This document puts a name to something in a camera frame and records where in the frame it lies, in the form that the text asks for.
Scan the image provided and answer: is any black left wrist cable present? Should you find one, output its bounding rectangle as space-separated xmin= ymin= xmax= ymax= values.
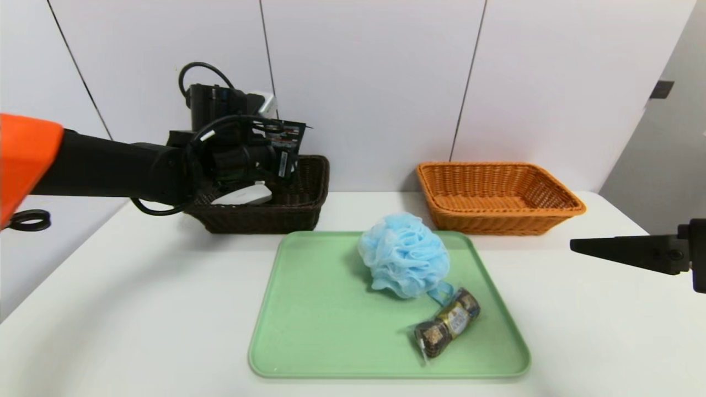
xmin=131 ymin=62 xmax=276 ymax=217

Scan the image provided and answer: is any white rectangular plastic case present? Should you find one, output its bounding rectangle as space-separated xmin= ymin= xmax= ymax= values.
xmin=211 ymin=185 xmax=272 ymax=206

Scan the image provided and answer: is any gold chocolate pack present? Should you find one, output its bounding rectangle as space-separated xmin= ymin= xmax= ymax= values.
xmin=407 ymin=287 xmax=480 ymax=364

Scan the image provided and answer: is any orange wicker basket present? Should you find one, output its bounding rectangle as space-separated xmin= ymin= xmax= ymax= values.
xmin=416 ymin=162 xmax=587 ymax=237

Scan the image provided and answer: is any green plastic tray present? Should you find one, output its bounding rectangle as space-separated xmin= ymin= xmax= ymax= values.
xmin=248 ymin=230 xmax=531 ymax=380

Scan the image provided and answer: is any black braided cable loop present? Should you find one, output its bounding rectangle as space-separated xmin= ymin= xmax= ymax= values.
xmin=6 ymin=210 xmax=52 ymax=232

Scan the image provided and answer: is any black cosmetic tube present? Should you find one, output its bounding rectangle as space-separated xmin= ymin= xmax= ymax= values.
xmin=264 ymin=120 xmax=307 ymax=155

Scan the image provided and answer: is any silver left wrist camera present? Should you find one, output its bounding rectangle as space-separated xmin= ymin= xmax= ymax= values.
xmin=249 ymin=91 xmax=276 ymax=117

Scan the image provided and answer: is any dark brown wicker basket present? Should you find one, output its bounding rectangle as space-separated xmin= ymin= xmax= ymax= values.
xmin=185 ymin=155 xmax=330 ymax=234

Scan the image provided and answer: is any blue mesh bath loofah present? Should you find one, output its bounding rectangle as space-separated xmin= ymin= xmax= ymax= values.
xmin=357 ymin=213 xmax=455 ymax=305

